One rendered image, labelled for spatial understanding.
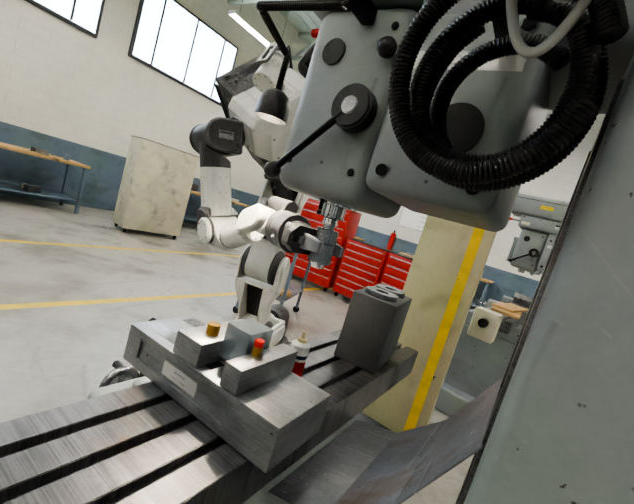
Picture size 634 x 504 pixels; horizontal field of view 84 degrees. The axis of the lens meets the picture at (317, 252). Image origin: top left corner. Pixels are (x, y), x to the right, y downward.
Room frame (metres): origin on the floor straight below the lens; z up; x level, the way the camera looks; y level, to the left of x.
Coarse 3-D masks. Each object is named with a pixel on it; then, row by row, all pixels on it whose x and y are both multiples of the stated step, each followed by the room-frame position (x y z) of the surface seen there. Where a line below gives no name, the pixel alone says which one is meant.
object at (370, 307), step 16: (368, 288) 0.93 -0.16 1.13; (384, 288) 1.01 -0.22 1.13; (352, 304) 0.91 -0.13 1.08; (368, 304) 0.89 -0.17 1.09; (384, 304) 0.88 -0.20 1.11; (400, 304) 0.91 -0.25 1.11; (352, 320) 0.91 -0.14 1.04; (368, 320) 0.89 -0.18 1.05; (384, 320) 0.87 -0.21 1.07; (400, 320) 0.98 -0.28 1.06; (352, 336) 0.90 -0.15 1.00; (368, 336) 0.88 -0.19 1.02; (384, 336) 0.87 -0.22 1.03; (336, 352) 0.91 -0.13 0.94; (352, 352) 0.89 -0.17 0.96; (368, 352) 0.88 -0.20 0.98; (384, 352) 0.90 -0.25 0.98; (368, 368) 0.87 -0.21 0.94
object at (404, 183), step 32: (544, 32) 0.45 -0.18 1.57; (416, 64) 0.53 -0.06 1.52; (512, 64) 0.46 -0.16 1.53; (544, 64) 0.46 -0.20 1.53; (480, 96) 0.48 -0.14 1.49; (512, 96) 0.46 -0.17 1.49; (544, 96) 0.54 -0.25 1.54; (384, 128) 0.54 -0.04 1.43; (448, 128) 0.49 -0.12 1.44; (480, 128) 0.47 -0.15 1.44; (512, 128) 0.45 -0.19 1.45; (384, 160) 0.53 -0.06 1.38; (384, 192) 0.54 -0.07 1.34; (416, 192) 0.50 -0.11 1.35; (448, 192) 0.48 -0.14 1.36; (480, 192) 0.46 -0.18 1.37; (512, 192) 0.56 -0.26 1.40; (480, 224) 0.58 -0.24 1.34
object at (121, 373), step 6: (114, 366) 0.98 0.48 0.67; (120, 366) 0.98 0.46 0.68; (126, 366) 0.98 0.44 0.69; (132, 366) 1.00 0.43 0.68; (114, 372) 0.95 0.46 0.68; (120, 372) 0.96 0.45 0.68; (126, 372) 0.98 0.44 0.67; (132, 372) 1.00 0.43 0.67; (138, 372) 1.02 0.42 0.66; (108, 378) 0.94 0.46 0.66; (114, 378) 0.96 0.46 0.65; (120, 378) 0.97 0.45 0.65; (126, 378) 0.99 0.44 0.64; (132, 378) 1.01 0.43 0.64; (102, 384) 0.93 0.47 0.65; (108, 384) 0.94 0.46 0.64
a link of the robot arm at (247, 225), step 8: (248, 208) 0.88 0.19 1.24; (256, 208) 0.85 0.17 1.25; (264, 208) 0.85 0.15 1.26; (240, 216) 0.90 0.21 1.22; (248, 216) 0.86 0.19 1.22; (256, 216) 0.83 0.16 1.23; (264, 216) 0.84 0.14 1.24; (240, 224) 0.88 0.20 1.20; (248, 224) 0.85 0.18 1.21; (256, 224) 0.83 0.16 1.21; (240, 232) 0.88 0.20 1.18; (248, 232) 0.87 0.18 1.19; (256, 232) 0.94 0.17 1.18; (248, 240) 0.93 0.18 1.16; (256, 240) 0.93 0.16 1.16
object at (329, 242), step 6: (318, 234) 0.68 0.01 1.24; (324, 234) 0.68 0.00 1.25; (324, 240) 0.68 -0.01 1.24; (330, 240) 0.68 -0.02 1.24; (336, 240) 0.69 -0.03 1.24; (324, 246) 0.68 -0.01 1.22; (330, 246) 0.68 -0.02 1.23; (312, 252) 0.68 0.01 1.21; (324, 252) 0.68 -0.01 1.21; (330, 252) 0.68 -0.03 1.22; (312, 258) 0.68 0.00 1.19; (318, 258) 0.68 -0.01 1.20; (324, 258) 0.68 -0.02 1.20; (330, 258) 0.69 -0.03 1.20; (324, 264) 0.68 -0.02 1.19
